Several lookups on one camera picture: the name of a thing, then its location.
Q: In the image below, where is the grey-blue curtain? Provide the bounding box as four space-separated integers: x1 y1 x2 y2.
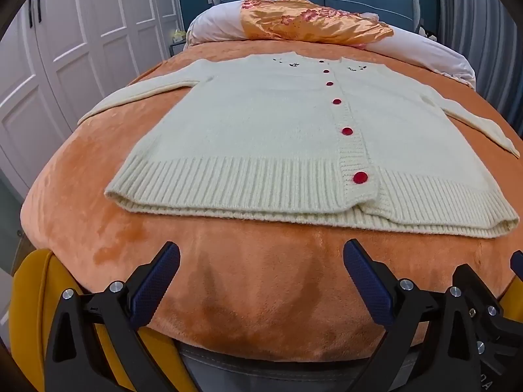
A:
435 0 523 131

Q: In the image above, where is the white pillow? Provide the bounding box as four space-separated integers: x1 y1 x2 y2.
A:
186 0 477 90

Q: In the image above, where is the orange plush blanket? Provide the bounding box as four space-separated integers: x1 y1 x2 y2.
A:
20 37 523 364

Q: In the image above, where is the yellow chair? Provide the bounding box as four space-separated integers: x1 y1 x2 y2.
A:
10 249 180 392

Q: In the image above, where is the cream knitted cardigan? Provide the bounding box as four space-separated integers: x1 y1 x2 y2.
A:
77 51 520 239

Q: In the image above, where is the orange floral satin cloth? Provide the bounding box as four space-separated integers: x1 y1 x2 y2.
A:
239 0 394 47

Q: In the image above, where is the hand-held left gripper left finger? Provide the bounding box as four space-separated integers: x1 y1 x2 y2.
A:
44 241 181 392

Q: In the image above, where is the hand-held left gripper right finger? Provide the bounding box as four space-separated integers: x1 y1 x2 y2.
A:
342 238 480 392

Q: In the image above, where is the white panelled wardrobe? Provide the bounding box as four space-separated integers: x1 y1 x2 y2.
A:
0 0 179 197

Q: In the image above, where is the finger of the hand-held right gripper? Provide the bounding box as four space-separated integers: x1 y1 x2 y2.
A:
509 248 523 283
453 264 523 336

